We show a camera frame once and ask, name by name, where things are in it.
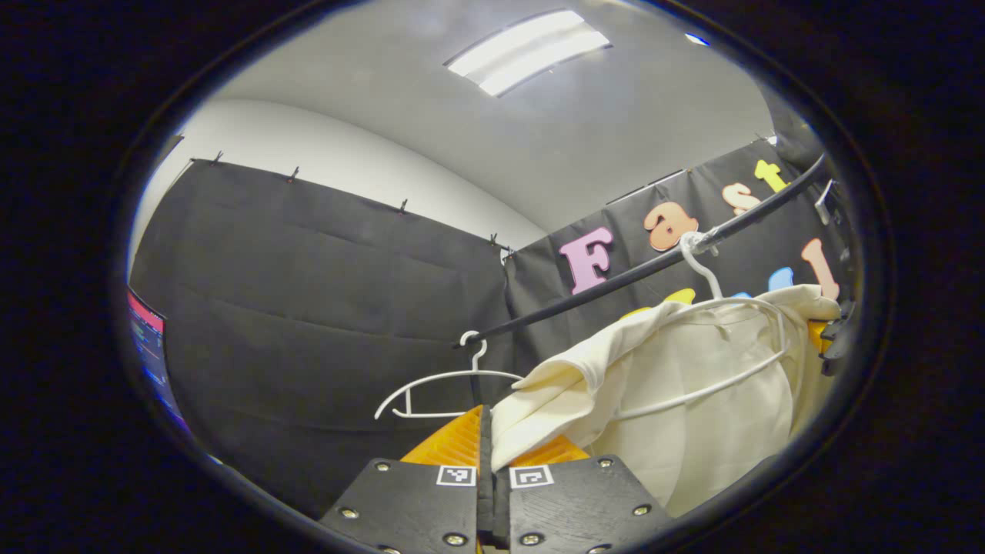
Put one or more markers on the black backdrop cloth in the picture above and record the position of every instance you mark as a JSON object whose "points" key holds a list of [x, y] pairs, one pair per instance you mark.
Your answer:
{"points": [[308, 323]]}

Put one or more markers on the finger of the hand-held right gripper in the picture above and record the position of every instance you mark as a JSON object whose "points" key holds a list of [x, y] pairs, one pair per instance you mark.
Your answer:
{"points": [[839, 338]]}

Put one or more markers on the black clothes rack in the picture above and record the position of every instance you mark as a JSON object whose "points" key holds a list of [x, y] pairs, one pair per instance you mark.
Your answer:
{"points": [[650, 264]]}

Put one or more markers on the white plastic clothes hanger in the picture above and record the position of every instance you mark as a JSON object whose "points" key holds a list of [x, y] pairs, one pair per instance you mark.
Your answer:
{"points": [[479, 360], [714, 283]]}

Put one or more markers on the computer monitor screen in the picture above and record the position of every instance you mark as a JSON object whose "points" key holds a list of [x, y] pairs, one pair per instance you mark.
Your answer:
{"points": [[146, 338]]}

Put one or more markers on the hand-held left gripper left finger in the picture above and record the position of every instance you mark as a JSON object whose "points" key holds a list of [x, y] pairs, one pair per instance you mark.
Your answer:
{"points": [[485, 442]]}

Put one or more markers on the cream white shirt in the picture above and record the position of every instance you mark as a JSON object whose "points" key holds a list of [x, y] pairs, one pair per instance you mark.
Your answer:
{"points": [[692, 438]]}

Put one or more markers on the large ceiling light panel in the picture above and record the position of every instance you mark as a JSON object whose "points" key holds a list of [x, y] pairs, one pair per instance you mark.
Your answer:
{"points": [[531, 52]]}

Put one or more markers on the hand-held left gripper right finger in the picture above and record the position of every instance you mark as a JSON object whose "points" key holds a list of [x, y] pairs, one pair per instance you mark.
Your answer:
{"points": [[577, 500]]}

